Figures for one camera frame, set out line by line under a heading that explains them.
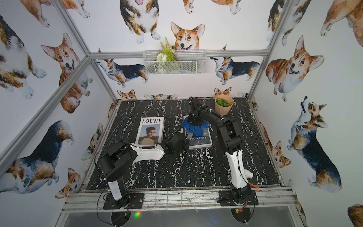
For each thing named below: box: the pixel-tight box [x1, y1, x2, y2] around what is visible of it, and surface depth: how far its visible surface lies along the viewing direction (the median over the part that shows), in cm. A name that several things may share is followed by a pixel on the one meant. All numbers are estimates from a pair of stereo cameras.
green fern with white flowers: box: [155, 36, 177, 74], surface depth 84 cm
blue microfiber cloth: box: [181, 116, 210, 137], surface depth 98 cm
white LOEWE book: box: [135, 116, 165, 146], surface depth 100 cm
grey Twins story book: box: [182, 114, 213, 150], surface depth 94 cm
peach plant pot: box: [214, 94, 234, 116], surface depth 106 cm
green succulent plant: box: [216, 98, 231, 107], surface depth 106 cm
